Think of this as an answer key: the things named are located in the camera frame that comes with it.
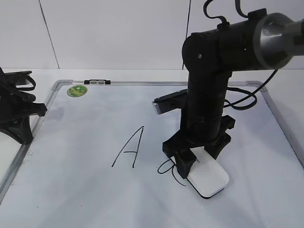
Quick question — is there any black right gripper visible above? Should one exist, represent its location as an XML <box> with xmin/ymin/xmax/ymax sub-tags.
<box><xmin>162</xmin><ymin>115</ymin><xmax>236</xmax><ymax>179</ymax></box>

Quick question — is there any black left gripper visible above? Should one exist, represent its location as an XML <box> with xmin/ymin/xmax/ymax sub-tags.
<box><xmin>0</xmin><ymin>70</ymin><xmax>47</xmax><ymax>144</ymax></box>

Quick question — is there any white whiteboard eraser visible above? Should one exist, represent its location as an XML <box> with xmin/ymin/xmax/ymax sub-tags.
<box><xmin>187</xmin><ymin>147</ymin><xmax>229</xmax><ymax>199</ymax></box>

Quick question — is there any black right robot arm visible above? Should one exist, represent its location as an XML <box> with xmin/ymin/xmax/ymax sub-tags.
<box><xmin>155</xmin><ymin>9</ymin><xmax>304</xmax><ymax>179</ymax></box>

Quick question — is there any round green magnet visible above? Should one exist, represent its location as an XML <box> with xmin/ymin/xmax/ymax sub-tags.
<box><xmin>67</xmin><ymin>85</ymin><xmax>88</xmax><ymax>97</ymax></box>

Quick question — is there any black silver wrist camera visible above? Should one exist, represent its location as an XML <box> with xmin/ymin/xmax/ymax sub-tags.
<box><xmin>152</xmin><ymin>89</ymin><xmax>188</xmax><ymax>114</ymax></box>

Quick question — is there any white board with aluminium frame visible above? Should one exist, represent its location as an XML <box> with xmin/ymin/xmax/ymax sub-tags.
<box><xmin>0</xmin><ymin>83</ymin><xmax>304</xmax><ymax>228</ymax></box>

